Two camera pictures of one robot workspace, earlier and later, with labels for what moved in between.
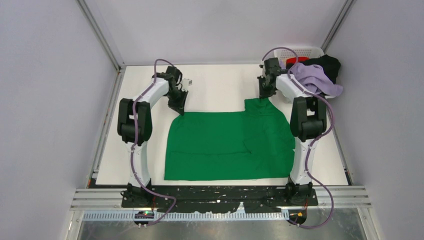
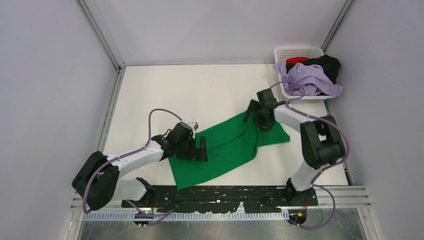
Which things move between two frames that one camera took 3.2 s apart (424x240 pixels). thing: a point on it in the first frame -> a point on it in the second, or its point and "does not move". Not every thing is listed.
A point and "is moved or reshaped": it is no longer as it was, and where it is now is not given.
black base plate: (220, 199) does not move
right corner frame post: (337, 23) does not move
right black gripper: (263, 94) -> (254, 105)
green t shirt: (257, 142) is moved or reshaped
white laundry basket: (283, 52) does not move
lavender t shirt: (313, 78) does not move
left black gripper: (179, 106) -> (195, 154)
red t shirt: (292, 60) does not move
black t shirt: (330, 65) does not move
